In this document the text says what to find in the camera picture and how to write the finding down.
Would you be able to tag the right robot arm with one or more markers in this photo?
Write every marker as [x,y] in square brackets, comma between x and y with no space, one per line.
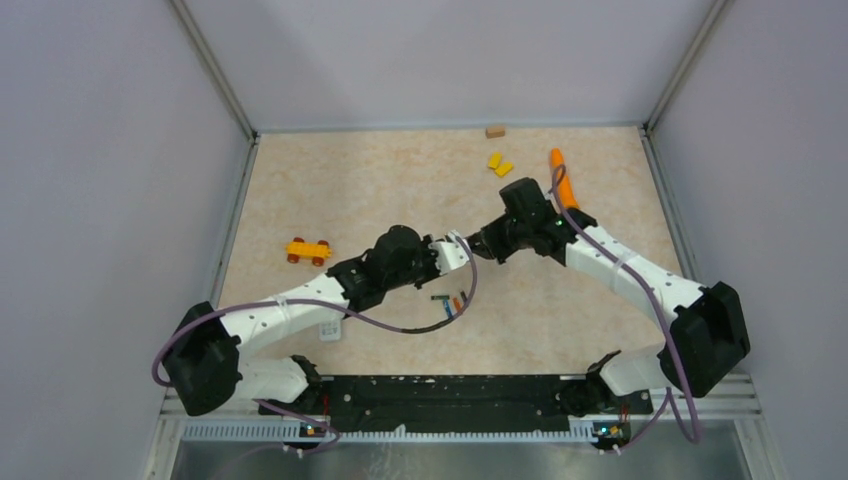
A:
[704,330]

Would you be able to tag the white remote control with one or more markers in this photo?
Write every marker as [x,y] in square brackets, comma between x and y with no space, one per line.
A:
[330,331]

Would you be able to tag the tan wooden block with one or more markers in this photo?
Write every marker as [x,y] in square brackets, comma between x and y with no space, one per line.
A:
[495,131]

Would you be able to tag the orange toy carrot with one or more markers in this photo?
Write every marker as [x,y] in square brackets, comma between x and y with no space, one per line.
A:
[561,180]

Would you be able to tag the yellow block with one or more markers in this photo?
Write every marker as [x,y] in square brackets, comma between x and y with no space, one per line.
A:
[494,160]
[503,169]

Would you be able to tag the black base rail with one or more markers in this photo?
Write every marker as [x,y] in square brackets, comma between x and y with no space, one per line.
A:
[443,404]

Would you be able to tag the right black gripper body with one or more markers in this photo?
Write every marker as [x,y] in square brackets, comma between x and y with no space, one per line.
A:
[502,238]

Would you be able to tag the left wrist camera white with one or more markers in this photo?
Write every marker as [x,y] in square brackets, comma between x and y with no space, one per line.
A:
[451,252]

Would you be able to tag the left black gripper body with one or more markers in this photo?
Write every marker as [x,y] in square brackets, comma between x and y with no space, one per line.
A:
[421,267]

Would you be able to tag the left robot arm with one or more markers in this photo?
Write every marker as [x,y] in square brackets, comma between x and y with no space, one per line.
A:
[209,359]

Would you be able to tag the yellow block right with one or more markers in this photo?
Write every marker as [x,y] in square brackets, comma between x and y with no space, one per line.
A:
[503,169]

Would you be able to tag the yellow block left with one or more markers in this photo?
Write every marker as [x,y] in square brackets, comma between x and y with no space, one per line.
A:
[494,160]

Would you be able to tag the yellow toy car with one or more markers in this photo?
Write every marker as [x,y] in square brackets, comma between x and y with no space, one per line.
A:
[316,253]

